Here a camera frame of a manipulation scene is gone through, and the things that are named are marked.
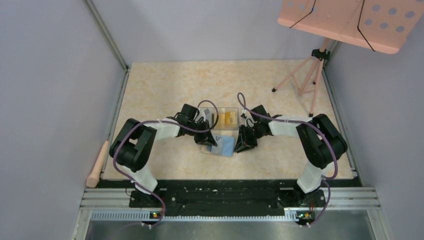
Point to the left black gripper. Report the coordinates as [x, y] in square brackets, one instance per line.
[205, 138]

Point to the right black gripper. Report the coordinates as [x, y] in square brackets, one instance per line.
[242, 145]

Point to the grey credit card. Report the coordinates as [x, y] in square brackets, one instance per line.
[206, 114]
[218, 150]

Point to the clear plastic card box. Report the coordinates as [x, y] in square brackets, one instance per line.
[215, 119]

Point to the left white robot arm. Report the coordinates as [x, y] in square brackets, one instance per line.
[131, 149]

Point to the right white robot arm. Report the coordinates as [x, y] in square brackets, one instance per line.
[322, 143]

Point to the yellow card stack in box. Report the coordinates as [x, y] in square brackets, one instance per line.
[227, 120]

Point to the pink music stand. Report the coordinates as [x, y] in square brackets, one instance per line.
[379, 25]

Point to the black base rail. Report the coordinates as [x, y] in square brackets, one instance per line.
[227, 198]

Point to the wooden mallet handle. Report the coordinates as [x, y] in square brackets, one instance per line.
[94, 176]

